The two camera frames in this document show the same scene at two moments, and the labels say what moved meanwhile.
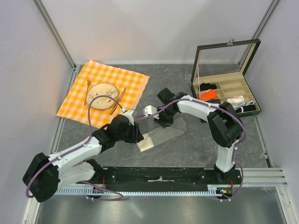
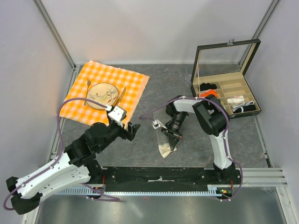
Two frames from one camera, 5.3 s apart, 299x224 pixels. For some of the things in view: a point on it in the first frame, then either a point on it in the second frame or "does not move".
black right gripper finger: (164, 125) to (171, 140)
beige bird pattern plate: (102, 102) does not move
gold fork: (88, 80) does not move
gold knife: (117, 104) does not move
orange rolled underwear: (209, 95) does not move
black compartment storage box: (218, 75) does not move
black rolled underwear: (204, 87) does not move
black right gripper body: (165, 115) to (175, 124)
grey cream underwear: (156, 136) to (164, 144)
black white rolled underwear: (245, 107) does not move
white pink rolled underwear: (238, 100) does not move
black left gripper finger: (139, 137) to (133, 128)
